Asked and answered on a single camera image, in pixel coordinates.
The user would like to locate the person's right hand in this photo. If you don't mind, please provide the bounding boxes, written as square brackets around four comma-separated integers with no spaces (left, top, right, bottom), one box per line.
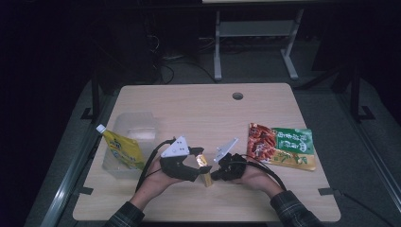
[235,164,285,200]

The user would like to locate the clear plastic container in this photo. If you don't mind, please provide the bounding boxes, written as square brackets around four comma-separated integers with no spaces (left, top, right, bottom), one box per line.
[101,111,161,180]

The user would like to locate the red snack packet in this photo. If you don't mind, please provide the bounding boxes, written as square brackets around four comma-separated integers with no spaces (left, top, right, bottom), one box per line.
[245,122,279,164]

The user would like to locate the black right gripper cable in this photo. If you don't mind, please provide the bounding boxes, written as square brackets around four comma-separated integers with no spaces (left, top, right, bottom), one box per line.
[238,153,288,193]

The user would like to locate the person's left hand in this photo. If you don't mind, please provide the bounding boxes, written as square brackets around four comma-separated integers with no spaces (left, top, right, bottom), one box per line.
[129,157,186,212]

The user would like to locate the black floor cables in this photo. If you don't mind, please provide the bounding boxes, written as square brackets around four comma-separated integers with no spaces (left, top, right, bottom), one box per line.
[148,33,219,85]

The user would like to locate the black table edge bracket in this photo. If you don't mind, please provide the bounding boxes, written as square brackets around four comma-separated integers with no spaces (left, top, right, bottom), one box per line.
[317,187,342,197]
[73,186,95,196]

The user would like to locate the white metal table frame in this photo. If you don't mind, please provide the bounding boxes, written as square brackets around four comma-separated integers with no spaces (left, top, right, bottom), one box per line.
[213,9,305,81]

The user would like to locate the thin black cable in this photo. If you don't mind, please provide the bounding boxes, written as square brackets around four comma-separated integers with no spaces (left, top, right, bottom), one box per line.
[340,191,393,227]

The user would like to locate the green snack packet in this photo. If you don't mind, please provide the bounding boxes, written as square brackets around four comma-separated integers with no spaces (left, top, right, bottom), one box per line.
[266,127,317,172]

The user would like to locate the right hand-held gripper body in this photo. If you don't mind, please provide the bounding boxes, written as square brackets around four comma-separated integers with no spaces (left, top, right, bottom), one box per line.
[213,137,249,182]

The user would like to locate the yellow spout pouch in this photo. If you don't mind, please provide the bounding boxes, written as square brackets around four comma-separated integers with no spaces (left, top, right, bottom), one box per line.
[96,123,147,171]

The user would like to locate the black metal stand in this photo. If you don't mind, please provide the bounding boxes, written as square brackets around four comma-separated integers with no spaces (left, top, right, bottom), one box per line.
[79,67,102,125]
[349,64,376,125]

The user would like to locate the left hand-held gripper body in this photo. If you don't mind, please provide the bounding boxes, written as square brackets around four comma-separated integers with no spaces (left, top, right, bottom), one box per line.
[159,135,201,183]

